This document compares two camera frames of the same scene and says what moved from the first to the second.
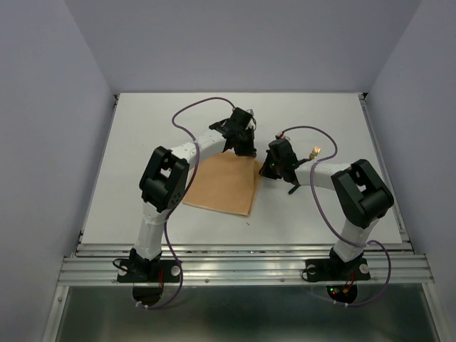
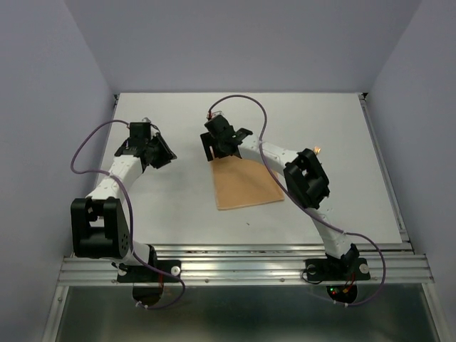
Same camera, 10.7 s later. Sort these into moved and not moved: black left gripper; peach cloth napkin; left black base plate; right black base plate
Moved: black left gripper; peach cloth napkin
Not moved: left black base plate; right black base plate
